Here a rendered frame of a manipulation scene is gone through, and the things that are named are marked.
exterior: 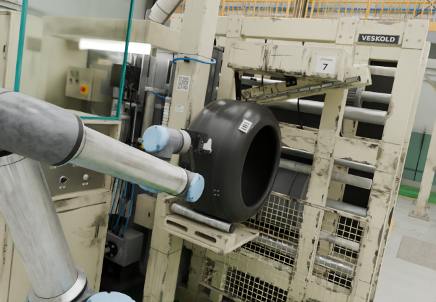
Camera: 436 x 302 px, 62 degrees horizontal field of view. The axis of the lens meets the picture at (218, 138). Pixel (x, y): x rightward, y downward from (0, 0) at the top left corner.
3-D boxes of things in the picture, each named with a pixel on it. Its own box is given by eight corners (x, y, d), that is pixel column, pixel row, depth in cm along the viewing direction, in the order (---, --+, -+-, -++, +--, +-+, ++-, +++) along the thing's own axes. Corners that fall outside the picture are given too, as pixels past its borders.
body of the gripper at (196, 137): (209, 134, 143) (193, 130, 132) (205, 155, 143) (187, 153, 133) (193, 130, 147) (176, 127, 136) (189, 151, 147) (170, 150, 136)
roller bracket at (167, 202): (159, 216, 178) (161, 197, 177) (204, 203, 212) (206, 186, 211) (164, 218, 176) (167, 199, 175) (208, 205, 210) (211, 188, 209)
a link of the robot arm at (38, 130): (34, 91, 63) (212, 175, 120) (-5, 81, 69) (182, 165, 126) (5, 154, 61) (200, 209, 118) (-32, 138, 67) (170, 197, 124)
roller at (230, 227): (172, 200, 181) (176, 205, 184) (168, 207, 178) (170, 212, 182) (234, 221, 163) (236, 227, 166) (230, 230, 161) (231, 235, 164)
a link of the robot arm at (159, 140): (137, 150, 122) (143, 121, 122) (160, 152, 133) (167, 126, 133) (157, 157, 117) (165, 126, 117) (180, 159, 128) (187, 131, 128)
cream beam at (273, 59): (225, 67, 200) (230, 40, 199) (246, 73, 222) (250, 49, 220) (337, 80, 170) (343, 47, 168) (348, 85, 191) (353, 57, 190)
